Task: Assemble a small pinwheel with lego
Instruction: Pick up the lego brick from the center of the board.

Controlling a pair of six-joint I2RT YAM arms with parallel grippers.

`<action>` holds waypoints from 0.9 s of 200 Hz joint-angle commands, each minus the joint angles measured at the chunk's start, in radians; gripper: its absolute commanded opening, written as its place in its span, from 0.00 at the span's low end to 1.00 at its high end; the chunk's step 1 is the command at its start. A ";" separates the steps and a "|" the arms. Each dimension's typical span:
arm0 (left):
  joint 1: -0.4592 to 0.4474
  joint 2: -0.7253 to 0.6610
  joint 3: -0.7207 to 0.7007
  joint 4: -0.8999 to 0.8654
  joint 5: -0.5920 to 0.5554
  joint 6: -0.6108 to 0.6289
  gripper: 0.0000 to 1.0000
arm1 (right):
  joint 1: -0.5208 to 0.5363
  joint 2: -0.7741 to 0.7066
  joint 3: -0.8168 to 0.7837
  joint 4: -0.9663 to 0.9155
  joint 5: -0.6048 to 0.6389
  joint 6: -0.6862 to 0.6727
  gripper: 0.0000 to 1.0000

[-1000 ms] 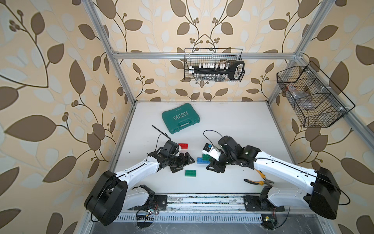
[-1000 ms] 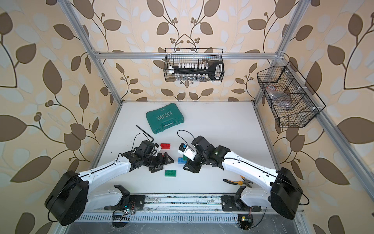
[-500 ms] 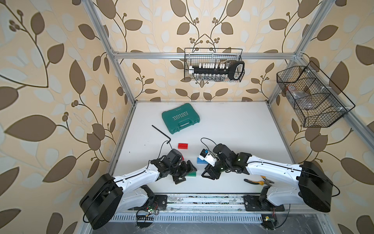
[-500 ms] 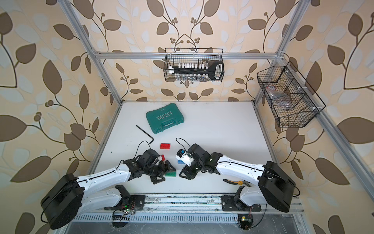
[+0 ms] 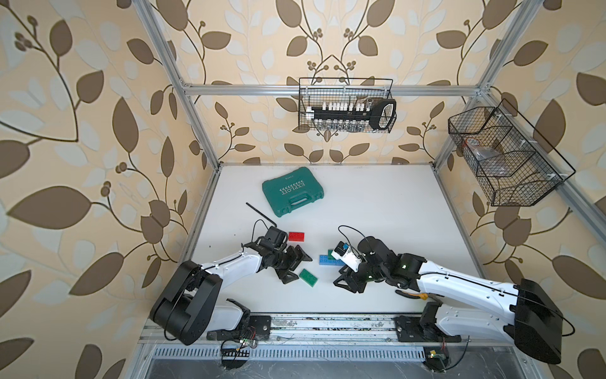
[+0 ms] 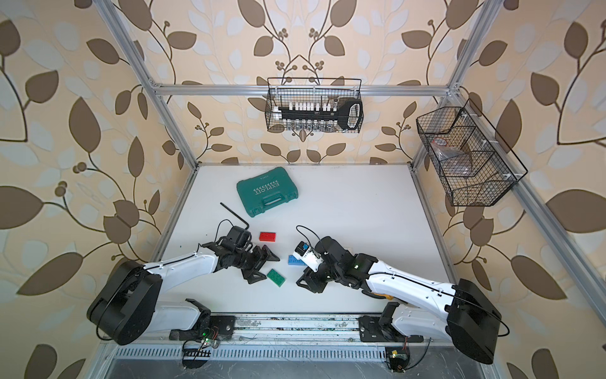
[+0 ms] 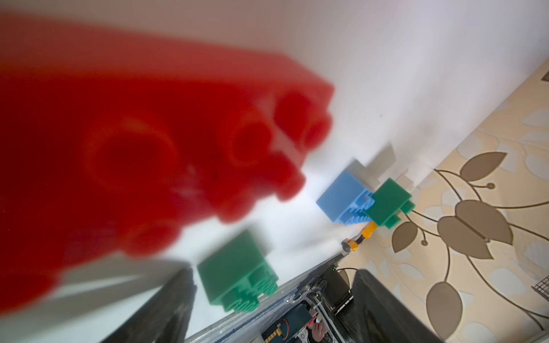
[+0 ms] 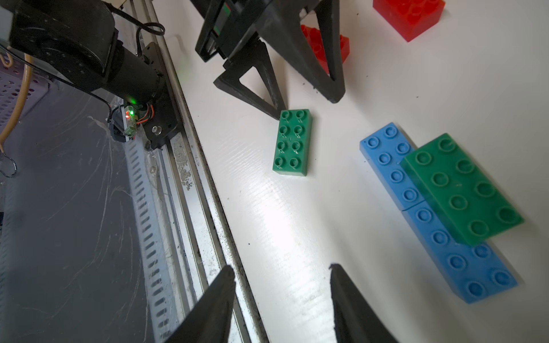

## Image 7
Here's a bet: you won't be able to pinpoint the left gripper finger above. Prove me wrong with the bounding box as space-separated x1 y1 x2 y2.
102 267 197 343

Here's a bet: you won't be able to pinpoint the green lego brick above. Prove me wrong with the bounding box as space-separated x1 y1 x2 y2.
197 230 278 312
365 179 415 230

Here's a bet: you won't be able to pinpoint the red lego brick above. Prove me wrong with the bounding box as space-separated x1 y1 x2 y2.
1 10 335 313

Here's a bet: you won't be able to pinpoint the blue lego brick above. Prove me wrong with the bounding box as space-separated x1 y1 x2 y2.
316 171 375 226

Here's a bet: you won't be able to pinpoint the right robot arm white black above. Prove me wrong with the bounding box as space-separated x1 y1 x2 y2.
350 270 441 342

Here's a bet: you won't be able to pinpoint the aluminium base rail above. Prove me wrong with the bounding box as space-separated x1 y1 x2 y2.
184 252 347 342

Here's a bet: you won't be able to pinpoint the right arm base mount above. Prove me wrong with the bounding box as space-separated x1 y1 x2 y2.
260 281 346 342

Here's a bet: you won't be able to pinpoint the yellow handled pliers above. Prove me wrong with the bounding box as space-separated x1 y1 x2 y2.
342 222 377 253

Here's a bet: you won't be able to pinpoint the side wire basket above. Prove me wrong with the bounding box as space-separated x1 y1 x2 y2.
532 276 549 301

